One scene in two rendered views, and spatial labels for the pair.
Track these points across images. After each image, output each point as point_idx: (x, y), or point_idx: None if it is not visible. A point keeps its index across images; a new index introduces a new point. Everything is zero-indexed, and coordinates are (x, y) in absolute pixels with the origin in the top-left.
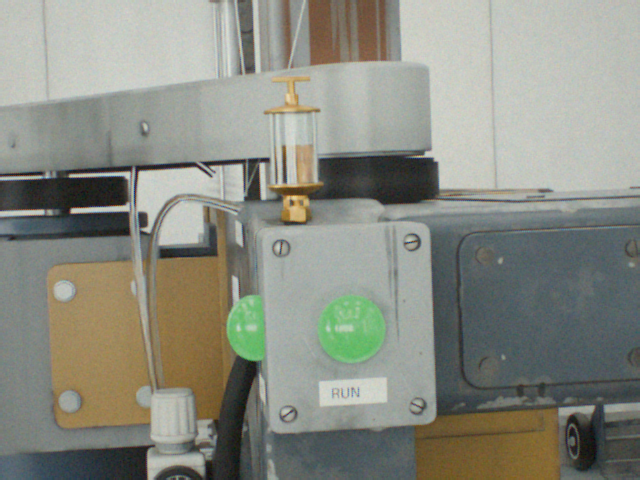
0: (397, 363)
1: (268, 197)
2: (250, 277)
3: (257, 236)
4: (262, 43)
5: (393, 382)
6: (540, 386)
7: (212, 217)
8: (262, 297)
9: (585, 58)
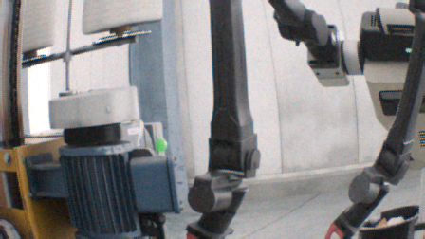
0: None
1: (9, 146)
2: (147, 137)
3: (157, 124)
4: (6, 76)
5: None
6: None
7: (34, 152)
8: (161, 137)
9: None
